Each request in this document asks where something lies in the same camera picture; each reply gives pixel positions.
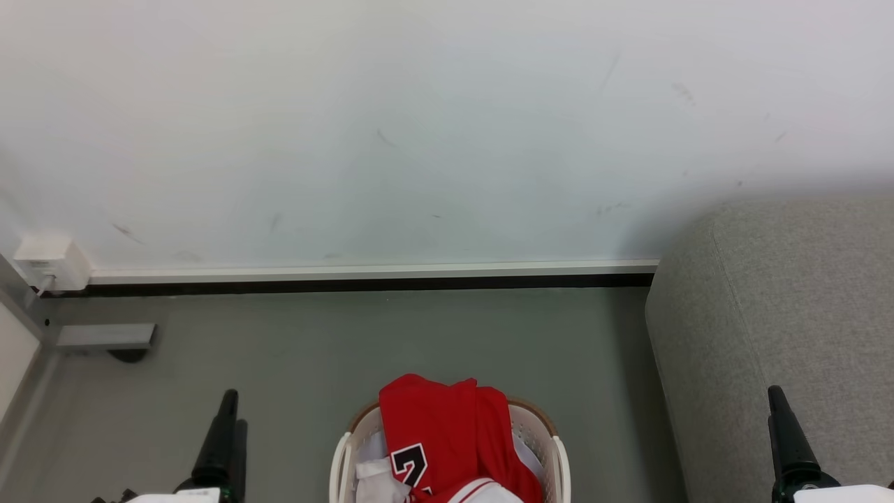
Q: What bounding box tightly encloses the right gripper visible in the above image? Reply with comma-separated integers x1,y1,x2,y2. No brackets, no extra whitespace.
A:
767,384,844,503

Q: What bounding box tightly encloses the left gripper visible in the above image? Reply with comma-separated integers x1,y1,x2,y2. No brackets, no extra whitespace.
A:
173,389,249,503

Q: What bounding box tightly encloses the red basketball jersey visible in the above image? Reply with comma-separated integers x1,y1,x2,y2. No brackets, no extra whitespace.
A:
379,374,545,503

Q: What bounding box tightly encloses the white plastic laundry basket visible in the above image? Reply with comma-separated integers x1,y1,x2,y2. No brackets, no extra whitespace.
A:
329,397,572,503

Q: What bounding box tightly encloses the grey fabric sofa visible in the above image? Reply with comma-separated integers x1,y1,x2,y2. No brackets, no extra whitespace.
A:
645,198,894,503

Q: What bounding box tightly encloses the white cloth garment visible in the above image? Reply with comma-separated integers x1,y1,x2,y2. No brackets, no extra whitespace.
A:
354,429,414,503

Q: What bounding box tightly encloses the grey metal partition stand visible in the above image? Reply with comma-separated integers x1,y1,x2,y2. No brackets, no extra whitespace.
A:
0,251,156,483

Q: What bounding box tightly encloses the white and black baseboard strip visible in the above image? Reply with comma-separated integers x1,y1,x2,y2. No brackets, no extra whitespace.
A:
42,259,661,297

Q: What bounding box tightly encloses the white wall outlet box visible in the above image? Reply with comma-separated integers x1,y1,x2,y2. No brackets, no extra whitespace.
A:
13,234,92,292

